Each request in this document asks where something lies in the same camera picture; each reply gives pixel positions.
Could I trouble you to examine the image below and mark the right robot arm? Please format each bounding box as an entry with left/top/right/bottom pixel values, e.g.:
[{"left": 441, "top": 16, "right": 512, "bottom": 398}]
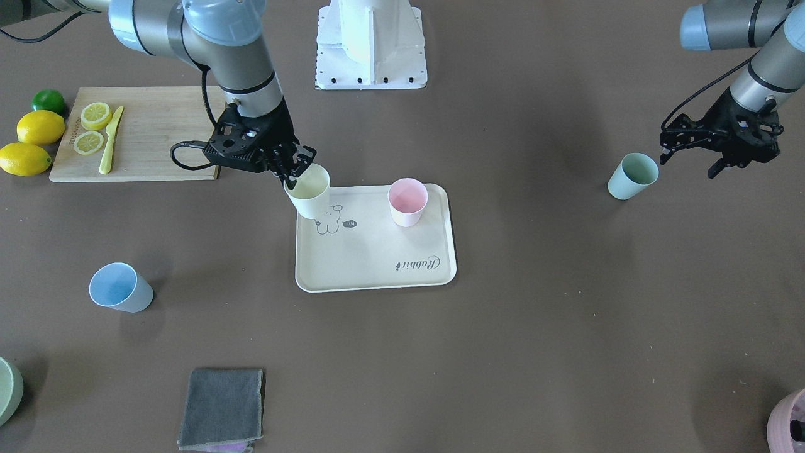
[{"left": 2, "top": 1, "right": 316, "bottom": 190}]

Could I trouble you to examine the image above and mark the green lime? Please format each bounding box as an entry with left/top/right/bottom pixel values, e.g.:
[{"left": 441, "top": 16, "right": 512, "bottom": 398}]
[{"left": 31, "top": 89, "right": 66, "bottom": 115}]

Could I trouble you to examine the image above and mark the grey folded cloth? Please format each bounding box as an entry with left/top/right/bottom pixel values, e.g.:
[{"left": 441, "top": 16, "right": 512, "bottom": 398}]
[{"left": 177, "top": 368, "right": 264, "bottom": 452}]

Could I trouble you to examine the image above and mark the cream yellow cup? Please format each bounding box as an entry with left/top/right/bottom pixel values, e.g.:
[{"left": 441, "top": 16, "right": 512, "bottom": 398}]
[{"left": 284, "top": 163, "right": 330, "bottom": 219}]

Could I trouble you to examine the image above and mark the blue cup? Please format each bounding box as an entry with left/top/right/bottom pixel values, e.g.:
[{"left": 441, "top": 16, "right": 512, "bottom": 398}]
[{"left": 88, "top": 262, "right": 153, "bottom": 313}]

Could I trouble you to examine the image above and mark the whole lemon upper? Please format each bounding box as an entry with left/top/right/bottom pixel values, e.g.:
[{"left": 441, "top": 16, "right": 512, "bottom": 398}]
[{"left": 16, "top": 109, "right": 65, "bottom": 145}]

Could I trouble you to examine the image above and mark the pink ice bowl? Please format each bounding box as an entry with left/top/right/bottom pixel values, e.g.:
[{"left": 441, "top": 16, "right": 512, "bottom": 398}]
[{"left": 767, "top": 389, "right": 804, "bottom": 452}]

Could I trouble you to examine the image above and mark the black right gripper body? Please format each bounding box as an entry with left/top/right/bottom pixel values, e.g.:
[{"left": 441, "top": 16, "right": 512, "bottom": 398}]
[{"left": 203, "top": 99, "right": 301, "bottom": 175}]

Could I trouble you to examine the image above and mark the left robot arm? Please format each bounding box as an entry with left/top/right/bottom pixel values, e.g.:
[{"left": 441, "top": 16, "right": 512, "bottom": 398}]
[{"left": 660, "top": 1, "right": 804, "bottom": 178}]

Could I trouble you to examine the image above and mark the green cup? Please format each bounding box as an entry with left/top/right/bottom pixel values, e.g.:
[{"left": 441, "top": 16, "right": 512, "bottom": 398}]
[{"left": 607, "top": 152, "right": 659, "bottom": 200}]

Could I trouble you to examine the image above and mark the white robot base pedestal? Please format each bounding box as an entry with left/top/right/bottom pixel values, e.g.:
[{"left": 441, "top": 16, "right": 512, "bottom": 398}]
[{"left": 314, "top": 1, "right": 428, "bottom": 90}]

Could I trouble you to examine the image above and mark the whole lemon lower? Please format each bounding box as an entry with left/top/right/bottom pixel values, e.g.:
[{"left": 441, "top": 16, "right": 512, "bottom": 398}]
[{"left": 1, "top": 142, "right": 53, "bottom": 177}]

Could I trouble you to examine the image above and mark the cream rabbit tray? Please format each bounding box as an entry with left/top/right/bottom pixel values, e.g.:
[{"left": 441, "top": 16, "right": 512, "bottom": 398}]
[{"left": 294, "top": 184, "right": 457, "bottom": 293}]

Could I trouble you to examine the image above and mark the green bowl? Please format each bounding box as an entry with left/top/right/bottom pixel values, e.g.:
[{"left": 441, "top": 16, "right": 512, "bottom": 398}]
[{"left": 0, "top": 357, "right": 24, "bottom": 425}]

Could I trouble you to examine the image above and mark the yellow plastic knife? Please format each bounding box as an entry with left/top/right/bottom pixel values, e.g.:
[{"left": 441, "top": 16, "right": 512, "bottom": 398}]
[{"left": 98, "top": 106, "right": 125, "bottom": 175}]

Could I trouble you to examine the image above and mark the pink cup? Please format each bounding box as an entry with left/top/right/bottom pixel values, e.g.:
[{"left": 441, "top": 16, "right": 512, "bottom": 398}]
[{"left": 387, "top": 178, "right": 429, "bottom": 227}]

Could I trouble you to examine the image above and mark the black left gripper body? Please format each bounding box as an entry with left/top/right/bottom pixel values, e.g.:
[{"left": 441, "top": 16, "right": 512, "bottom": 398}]
[{"left": 660, "top": 90, "right": 783, "bottom": 167}]

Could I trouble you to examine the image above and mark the wooden cutting board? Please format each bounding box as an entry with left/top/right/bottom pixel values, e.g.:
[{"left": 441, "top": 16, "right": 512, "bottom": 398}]
[{"left": 49, "top": 86, "right": 219, "bottom": 182}]

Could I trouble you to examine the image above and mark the whole lemon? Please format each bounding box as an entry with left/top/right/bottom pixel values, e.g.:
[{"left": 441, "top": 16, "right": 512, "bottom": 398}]
[
  {"left": 16, "top": 109, "right": 65, "bottom": 145},
  {"left": 1, "top": 142, "right": 53, "bottom": 177}
]

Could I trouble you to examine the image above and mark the lemon slice lower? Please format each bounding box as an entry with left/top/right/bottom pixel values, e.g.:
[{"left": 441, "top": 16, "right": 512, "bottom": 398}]
[{"left": 72, "top": 131, "right": 104, "bottom": 155}]

